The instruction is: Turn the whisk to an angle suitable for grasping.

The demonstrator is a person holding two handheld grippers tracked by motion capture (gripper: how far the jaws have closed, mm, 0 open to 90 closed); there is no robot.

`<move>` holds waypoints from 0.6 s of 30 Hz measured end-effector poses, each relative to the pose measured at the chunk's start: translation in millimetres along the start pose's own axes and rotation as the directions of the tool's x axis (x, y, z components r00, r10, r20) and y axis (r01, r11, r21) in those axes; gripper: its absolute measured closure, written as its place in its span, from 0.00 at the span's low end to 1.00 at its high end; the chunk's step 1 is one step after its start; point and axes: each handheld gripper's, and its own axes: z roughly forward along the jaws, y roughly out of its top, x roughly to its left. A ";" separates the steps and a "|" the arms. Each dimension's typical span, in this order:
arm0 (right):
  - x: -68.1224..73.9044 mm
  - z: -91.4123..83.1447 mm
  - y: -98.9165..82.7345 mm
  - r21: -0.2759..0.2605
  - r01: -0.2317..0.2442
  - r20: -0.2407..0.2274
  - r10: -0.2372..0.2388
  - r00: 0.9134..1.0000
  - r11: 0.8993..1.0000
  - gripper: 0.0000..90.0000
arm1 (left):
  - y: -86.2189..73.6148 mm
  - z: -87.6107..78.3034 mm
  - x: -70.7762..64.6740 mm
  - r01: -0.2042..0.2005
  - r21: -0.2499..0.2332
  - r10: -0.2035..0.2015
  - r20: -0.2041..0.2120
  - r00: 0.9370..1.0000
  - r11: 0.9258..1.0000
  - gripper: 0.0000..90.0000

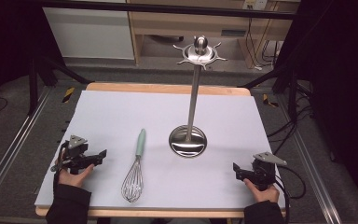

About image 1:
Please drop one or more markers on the pale lavender table mat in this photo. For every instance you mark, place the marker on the pale lavender table mat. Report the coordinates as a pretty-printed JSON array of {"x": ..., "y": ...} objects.
[{"x": 167, "y": 109}]

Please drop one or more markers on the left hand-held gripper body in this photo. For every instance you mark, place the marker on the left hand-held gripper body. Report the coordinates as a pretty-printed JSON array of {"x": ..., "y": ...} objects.
[{"x": 74, "y": 155}]

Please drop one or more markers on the dark curtain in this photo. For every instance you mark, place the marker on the dark curtain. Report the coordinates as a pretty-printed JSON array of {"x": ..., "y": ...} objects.
[
  {"x": 9, "y": 46},
  {"x": 345, "y": 93}
]

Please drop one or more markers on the white power strip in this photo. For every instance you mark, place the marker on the white power strip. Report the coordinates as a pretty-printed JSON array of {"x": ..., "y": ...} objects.
[{"x": 254, "y": 4}]

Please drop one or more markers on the steel utensil stand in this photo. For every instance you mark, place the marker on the steel utensil stand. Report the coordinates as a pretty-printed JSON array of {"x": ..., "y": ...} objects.
[{"x": 188, "y": 143}]

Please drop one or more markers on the wooden table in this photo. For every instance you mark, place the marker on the wooden table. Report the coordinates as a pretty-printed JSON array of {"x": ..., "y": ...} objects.
[{"x": 167, "y": 88}]

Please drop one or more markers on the person's left hand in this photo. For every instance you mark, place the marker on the person's left hand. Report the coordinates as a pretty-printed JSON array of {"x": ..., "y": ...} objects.
[{"x": 71, "y": 179}]

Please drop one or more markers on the black horizontal frame bar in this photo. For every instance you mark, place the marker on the black horizontal frame bar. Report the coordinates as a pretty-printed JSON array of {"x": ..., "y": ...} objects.
[{"x": 167, "y": 8}]

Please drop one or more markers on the person's right hand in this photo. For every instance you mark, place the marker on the person's right hand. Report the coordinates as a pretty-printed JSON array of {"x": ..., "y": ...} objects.
[{"x": 265, "y": 196}]

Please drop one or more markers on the yellow black hazard tape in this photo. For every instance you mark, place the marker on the yellow black hazard tape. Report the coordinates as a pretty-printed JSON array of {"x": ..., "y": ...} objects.
[
  {"x": 269, "y": 101},
  {"x": 68, "y": 95}
]

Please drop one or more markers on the metal floor rail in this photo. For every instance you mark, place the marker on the metal floor rail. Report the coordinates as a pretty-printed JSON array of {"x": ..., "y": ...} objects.
[
  {"x": 315, "y": 174},
  {"x": 9, "y": 149}
]

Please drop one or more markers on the white cabinet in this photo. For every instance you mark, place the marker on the white cabinet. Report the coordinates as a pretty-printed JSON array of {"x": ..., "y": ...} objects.
[{"x": 87, "y": 34}]

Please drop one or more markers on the light wooden desk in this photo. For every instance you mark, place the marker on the light wooden desk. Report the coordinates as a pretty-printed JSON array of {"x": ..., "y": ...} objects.
[{"x": 180, "y": 25}]

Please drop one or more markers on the black frame leg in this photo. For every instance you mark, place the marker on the black frame leg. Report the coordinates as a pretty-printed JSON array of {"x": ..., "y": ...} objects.
[
  {"x": 32, "y": 90},
  {"x": 292, "y": 93}
]

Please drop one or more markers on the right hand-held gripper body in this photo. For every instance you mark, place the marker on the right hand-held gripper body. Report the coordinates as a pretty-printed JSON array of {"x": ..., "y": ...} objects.
[{"x": 262, "y": 174}]

